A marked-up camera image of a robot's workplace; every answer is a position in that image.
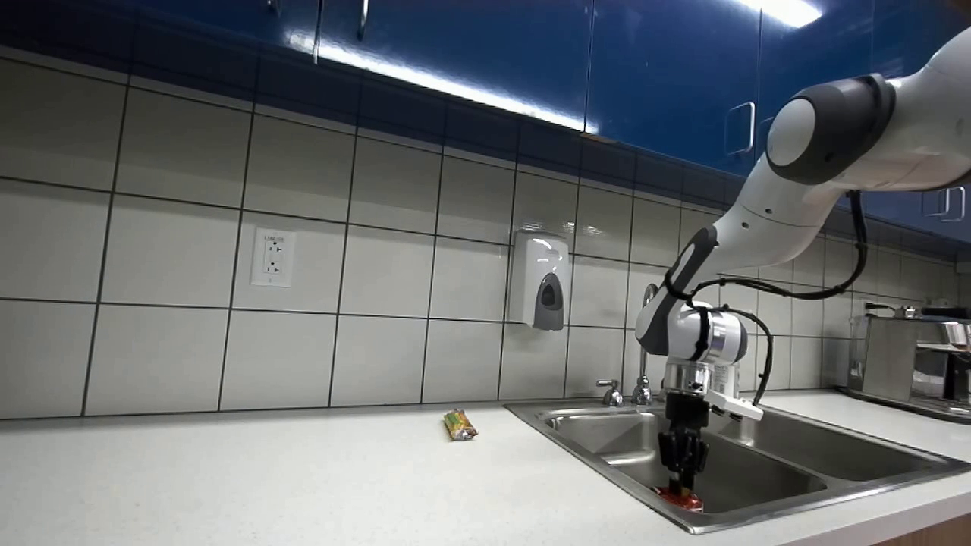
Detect chrome faucet handle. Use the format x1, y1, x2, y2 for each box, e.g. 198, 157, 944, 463
594, 375, 628, 409

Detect stainless steel double sink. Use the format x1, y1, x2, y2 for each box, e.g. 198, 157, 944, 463
502, 396, 971, 536

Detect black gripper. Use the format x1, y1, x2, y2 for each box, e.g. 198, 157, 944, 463
656, 390, 714, 501

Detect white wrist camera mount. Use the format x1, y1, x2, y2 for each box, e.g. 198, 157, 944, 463
705, 384, 766, 425

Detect small orange yellow snack packet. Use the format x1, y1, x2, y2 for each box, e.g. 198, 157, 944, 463
439, 408, 479, 442

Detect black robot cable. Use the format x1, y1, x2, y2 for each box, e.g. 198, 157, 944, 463
693, 189, 869, 409

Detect wooden base cabinet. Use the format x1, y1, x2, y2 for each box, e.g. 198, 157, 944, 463
877, 514, 971, 546

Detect white wall power outlet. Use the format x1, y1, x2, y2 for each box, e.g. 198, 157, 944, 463
252, 227, 296, 292

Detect blue glossy wall cabinets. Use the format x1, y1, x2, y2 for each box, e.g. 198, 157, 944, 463
0, 0, 971, 250

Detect white wall soap dispenser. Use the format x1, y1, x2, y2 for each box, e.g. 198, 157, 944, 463
505, 230, 572, 334

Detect stainless steel countertop appliance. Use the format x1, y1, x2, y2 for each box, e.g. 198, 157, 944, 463
845, 300, 971, 425

